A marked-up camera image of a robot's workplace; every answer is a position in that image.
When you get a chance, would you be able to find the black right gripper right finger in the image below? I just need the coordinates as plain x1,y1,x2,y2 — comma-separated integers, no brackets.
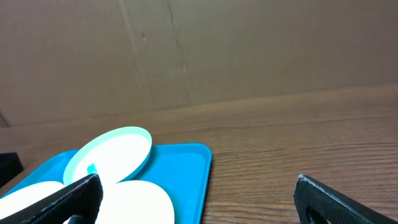
294,174,397,224

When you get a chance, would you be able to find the white plate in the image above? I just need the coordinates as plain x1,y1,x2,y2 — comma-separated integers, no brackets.
63,180,176,224

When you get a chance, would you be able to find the black plastic tray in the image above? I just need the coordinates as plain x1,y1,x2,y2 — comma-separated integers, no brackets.
0,152,24,187

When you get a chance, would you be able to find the light blue plate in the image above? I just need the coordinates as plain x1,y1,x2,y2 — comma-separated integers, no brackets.
63,126,152,186

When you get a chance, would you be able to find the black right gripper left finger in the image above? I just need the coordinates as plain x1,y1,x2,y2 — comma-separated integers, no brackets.
1,174,103,224

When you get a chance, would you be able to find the yellow-green plate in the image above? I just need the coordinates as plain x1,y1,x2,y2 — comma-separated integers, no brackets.
1,181,65,219

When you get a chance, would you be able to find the cardboard back panel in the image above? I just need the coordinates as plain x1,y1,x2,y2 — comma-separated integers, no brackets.
1,0,397,126

